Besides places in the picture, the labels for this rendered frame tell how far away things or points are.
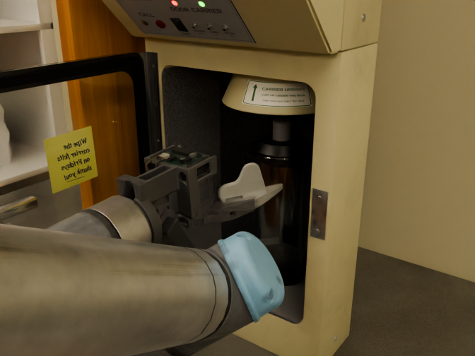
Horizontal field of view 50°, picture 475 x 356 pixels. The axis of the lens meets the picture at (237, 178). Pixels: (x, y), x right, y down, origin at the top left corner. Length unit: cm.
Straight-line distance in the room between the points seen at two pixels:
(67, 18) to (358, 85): 41
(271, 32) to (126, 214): 26
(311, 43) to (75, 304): 41
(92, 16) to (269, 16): 31
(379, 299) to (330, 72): 51
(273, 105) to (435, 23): 42
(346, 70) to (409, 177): 50
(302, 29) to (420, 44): 49
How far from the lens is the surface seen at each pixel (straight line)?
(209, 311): 39
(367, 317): 95
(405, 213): 112
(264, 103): 70
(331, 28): 59
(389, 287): 103
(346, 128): 66
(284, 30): 59
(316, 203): 68
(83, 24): 79
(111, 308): 28
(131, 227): 54
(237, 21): 61
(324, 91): 63
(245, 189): 64
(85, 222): 52
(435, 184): 108
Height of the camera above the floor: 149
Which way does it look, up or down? 22 degrees down
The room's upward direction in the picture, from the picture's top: straight up
